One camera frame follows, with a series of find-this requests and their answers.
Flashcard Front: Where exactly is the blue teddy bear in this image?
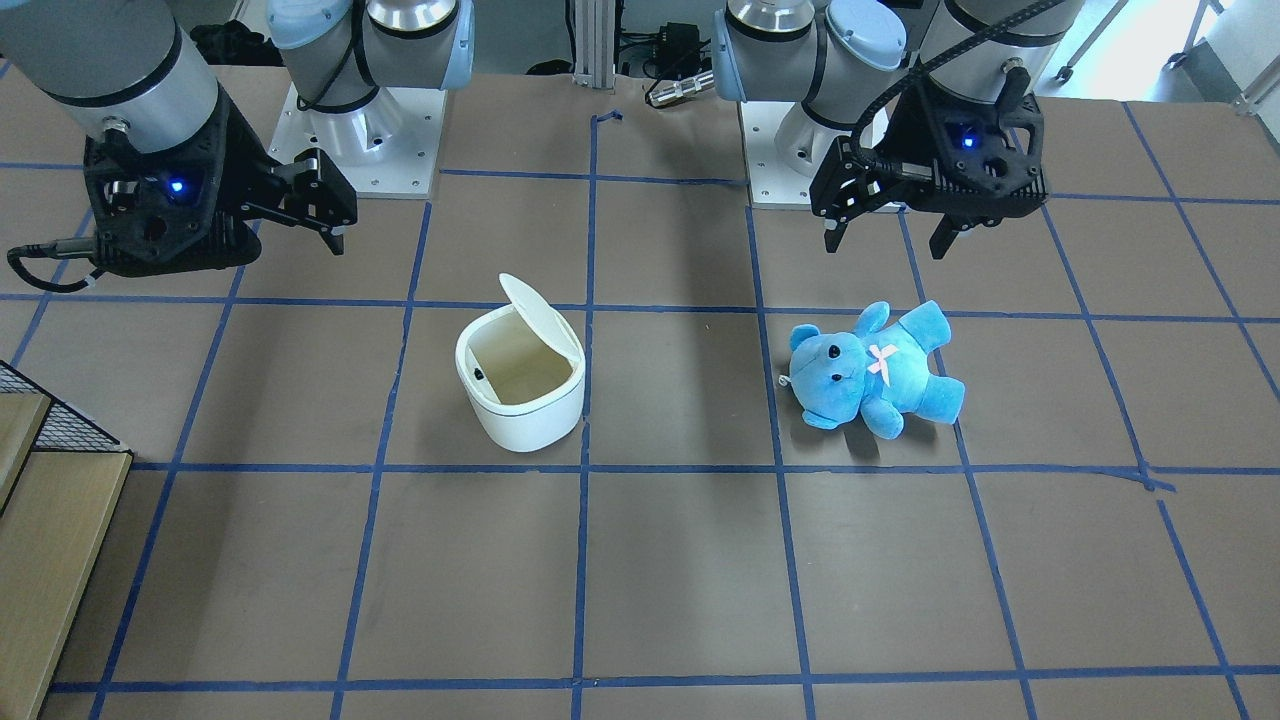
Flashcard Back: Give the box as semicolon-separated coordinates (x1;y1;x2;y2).
778;300;966;439

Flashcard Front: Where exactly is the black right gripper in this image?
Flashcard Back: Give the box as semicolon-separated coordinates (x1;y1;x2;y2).
212;95;358;256

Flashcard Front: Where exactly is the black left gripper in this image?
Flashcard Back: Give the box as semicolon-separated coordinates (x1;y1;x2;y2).
810;85;1001;260

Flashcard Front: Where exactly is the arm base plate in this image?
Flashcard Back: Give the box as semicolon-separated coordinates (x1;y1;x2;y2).
268;87;449;200
739;101;841;211

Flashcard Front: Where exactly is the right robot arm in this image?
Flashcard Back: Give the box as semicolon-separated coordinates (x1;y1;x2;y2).
1;1;475;277

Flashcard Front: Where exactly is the aluminium frame post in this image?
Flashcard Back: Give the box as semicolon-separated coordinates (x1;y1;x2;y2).
564;1;621;94

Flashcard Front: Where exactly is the white trash can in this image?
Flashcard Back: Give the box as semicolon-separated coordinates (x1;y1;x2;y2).
454;273;588;454

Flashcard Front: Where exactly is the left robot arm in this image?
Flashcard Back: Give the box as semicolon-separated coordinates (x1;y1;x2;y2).
710;1;1082;260

